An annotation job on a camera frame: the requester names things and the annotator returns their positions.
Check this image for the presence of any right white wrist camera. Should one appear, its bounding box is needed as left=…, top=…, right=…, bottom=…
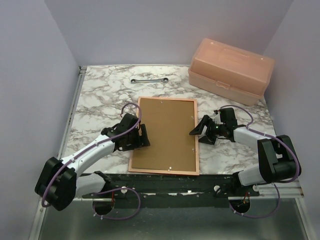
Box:
left=213, top=110, right=222, bottom=125

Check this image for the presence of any silver ratchet wrench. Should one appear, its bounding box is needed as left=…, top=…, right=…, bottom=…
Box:
left=130, top=77, right=169, bottom=84

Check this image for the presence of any pink plastic storage box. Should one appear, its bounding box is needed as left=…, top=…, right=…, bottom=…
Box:
left=188, top=38, right=275, bottom=106

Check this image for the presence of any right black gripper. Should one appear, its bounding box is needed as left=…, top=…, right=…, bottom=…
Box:
left=189, top=115, right=226, bottom=145

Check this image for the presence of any red wooden picture frame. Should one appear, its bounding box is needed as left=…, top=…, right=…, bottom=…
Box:
left=127, top=96, right=201, bottom=177

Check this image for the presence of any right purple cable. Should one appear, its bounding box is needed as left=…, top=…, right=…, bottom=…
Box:
left=214, top=104, right=302, bottom=219

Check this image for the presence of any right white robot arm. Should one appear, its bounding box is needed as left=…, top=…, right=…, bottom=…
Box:
left=189, top=104, right=302, bottom=196

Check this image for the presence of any aluminium frame rail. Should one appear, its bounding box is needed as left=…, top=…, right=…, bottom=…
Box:
left=27, top=66, right=87, bottom=240

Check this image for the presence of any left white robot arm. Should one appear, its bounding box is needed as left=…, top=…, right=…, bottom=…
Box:
left=34, top=113, right=150, bottom=211

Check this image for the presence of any purple cable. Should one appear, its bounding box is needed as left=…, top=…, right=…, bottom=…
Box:
left=214, top=104, right=302, bottom=219
left=41, top=102, right=143, bottom=221

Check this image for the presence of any brown cardboard backing board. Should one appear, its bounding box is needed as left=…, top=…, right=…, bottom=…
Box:
left=131, top=97, right=197, bottom=173

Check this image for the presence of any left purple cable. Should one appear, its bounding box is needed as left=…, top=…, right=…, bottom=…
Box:
left=41, top=102, right=143, bottom=221

